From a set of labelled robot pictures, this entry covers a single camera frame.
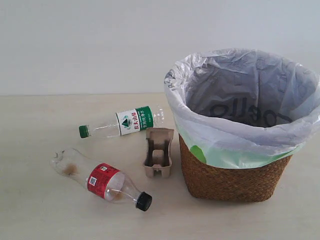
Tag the clear bottle green cap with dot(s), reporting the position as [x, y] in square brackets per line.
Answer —
[125, 122]

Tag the brown cardboard pulp tray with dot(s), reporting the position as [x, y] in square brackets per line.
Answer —
[158, 152]

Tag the clear bottle red label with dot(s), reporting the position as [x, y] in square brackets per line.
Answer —
[100, 178]

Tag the translucent white-green bin liner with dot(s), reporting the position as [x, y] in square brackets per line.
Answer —
[243, 108]

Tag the woven wicker waste basket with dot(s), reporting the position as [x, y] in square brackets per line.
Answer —
[235, 185]

